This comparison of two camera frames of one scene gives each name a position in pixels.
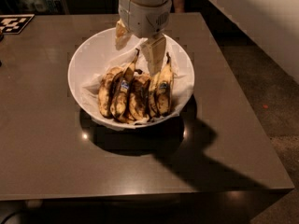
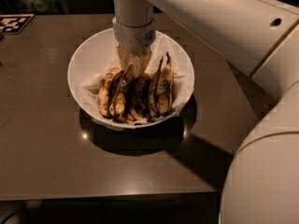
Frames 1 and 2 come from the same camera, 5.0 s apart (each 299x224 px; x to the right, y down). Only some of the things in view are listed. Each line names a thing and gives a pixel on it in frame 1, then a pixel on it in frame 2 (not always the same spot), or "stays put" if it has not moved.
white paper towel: x=183 y=87 stays put
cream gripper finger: x=153 y=50 to x=140 y=63
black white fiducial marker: x=14 y=23 stays put
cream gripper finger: x=122 y=35 to x=125 y=58
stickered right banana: x=164 y=89 stays put
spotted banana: x=105 y=91 stays put
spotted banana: x=121 y=93 stays put
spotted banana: x=121 y=98 to x=138 y=96
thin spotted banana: x=153 y=101 stays put
